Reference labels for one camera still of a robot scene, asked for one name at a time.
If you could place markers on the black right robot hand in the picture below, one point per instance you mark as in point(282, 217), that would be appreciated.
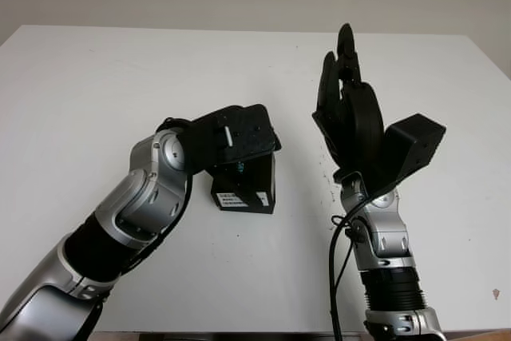
point(359, 129)

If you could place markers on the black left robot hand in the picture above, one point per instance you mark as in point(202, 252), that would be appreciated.
point(201, 145)

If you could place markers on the black printed box lid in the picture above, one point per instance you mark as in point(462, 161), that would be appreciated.
point(231, 187)

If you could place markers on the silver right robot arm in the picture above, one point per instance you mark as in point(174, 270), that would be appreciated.
point(383, 237)

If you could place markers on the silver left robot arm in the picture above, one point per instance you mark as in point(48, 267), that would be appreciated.
point(131, 197)

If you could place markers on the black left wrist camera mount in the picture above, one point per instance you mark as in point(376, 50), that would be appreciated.
point(251, 129)

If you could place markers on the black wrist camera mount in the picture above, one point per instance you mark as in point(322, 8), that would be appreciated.
point(251, 129)
point(415, 141)

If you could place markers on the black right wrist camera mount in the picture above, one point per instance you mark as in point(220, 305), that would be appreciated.
point(415, 141)

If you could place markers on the black camera box base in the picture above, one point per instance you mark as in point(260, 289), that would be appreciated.
point(267, 181)

